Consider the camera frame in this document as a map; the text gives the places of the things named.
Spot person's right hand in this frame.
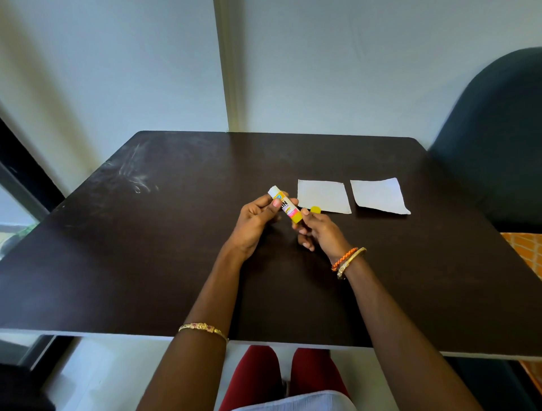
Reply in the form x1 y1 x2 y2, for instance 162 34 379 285
291 210 355 267

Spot person's left hand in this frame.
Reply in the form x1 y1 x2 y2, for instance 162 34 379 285
228 193 300 261

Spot white and yellow glue stick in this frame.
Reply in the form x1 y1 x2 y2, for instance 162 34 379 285
268 185 304 224

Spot person's left forearm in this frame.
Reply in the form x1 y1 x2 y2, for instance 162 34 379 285
136 246 251 411

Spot person's right forearm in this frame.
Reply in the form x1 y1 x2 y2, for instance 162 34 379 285
339 256 484 411

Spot white square paper sheet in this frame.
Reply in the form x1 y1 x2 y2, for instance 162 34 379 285
350 177 412 216
297 180 352 215

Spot orange beaded bangle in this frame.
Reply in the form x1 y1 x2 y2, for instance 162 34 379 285
331 247 359 272

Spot gold bangle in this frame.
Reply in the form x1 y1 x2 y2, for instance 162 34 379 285
336 248 368 280

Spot person's red trousers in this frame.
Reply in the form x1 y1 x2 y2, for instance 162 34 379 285
218 345 351 411

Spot person's white top hem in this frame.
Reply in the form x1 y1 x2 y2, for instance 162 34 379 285
232 390 359 411

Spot dark blue-grey chair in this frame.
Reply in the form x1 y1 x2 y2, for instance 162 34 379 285
429 47 542 234

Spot orange patterned cloth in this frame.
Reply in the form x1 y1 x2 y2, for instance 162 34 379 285
500 232 542 395

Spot gold bracelet with pink stones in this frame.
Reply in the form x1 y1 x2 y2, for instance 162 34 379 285
178 323 230 343

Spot black window frame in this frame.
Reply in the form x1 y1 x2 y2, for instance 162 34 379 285
0 116 67 222

